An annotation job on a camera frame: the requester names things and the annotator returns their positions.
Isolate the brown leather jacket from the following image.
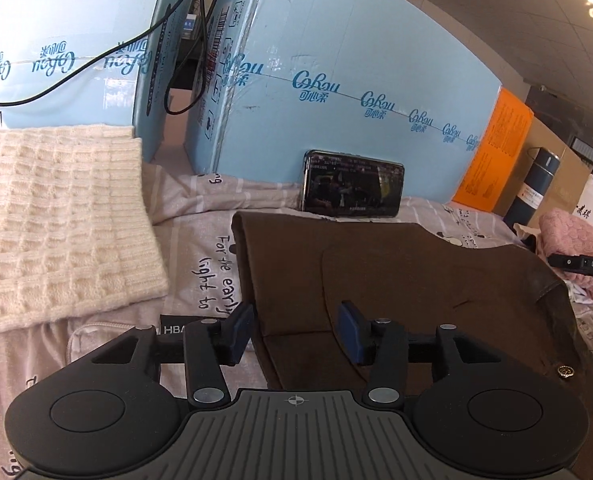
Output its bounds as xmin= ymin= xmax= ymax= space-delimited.
xmin=231 ymin=212 xmax=593 ymax=479

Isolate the pink knitted sweater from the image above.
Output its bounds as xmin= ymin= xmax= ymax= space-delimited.
xmin=537 ymin=208 xmax=593 ymax=298

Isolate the brown cardboard box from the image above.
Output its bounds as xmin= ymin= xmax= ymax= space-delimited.
xmin=494 ymin=118 xmax=590 ymax=226

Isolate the dark blue vacuum bottle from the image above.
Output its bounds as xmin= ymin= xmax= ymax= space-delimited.
xmin=503 ymin=148 xmax=560 ymax=231

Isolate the printed bed sheet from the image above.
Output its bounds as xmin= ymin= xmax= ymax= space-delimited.
xmin=0 ymin=165 xmax=593 ymax=479

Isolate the orange cardboard box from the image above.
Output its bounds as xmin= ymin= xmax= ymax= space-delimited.
xmin=453 ymin=88 xmax=534 ymax=212

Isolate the black smartphone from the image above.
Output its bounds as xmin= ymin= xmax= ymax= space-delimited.
xmin=299 ymin=150 xmax=405 ymax=218

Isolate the cream knitted sweater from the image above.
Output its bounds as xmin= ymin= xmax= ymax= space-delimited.
xmin=0 ymin=125 xmax=168 ymax=333

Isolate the right light blue carton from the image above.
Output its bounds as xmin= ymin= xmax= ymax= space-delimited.
xmin=185 ymin=0 xmax=501 ymax=203

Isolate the light blue carton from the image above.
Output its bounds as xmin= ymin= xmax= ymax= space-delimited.
xmin=0 ymin=0 xmax=190 ymax=160
xmin=185 ymin=0 xmax=501 ymax=203

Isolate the left light blue carton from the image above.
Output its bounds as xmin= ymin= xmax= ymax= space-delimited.
xmin=0 ymin=0 xmax=190 ymax=160

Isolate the black cable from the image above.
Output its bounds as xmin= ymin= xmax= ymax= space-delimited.
xmin=0 ymin=0 xmax=238 ymax=117

